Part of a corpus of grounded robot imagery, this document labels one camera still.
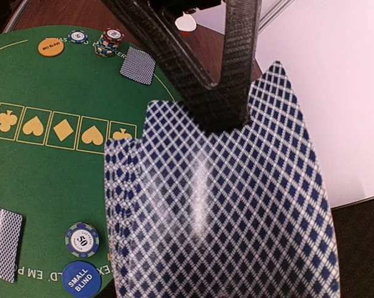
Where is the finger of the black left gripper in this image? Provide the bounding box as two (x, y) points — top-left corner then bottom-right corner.
(104, 1), (236, 130)
(219, 1), (262, 127)

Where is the blue playing card deck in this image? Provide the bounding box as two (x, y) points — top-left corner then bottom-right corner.
(104, 138), (142, 297)

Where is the round green poker mat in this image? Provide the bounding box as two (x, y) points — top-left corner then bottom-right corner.
(0, 25), (180, 297)

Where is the orange white bowl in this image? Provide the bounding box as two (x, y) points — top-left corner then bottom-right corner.
(174, 14), (197, 33)

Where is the red white chip stack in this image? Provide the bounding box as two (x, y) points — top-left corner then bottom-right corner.
(94, 27), (125, 58)

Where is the blue small blind button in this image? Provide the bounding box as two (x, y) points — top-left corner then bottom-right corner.
(61, 261), (102, 297)

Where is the single blue playing card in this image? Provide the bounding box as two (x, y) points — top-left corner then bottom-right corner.
(120, 47), (156, 85)

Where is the orange big blind button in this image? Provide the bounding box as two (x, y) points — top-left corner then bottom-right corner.
(38, 38), (65, 58)

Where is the green white small chip stack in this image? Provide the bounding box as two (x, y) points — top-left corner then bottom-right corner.
(67, 30), (89, 44)

